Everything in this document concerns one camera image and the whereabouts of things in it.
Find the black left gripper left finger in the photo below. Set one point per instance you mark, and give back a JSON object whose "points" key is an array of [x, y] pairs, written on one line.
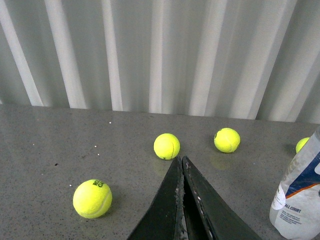
{"points": [[163, 219]]}

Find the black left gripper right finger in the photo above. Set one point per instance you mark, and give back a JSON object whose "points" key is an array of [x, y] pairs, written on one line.
{"points": [[207, 215]]}

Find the clear Wilson tennis ball can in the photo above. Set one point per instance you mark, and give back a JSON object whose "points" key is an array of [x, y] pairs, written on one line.
{"points": [[295, 209]]}

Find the tennis ball Roland Garros print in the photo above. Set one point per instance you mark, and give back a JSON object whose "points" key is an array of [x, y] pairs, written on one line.
{"points": [[166, 146]]}

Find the near-left yellow tennis ball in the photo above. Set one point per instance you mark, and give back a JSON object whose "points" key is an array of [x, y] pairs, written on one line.
{"points": [[92, 199]]}

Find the plain yellow tennis ball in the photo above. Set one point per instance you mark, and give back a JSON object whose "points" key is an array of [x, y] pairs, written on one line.
{"points": [[227, 140]]}

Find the tennis ball Wilson 3 print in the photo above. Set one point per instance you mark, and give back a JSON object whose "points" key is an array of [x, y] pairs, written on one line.
{"points": [[301, 143]]}

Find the white pleated curtain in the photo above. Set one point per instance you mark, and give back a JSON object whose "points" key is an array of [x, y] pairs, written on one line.
{"points": [[244, 59]]}

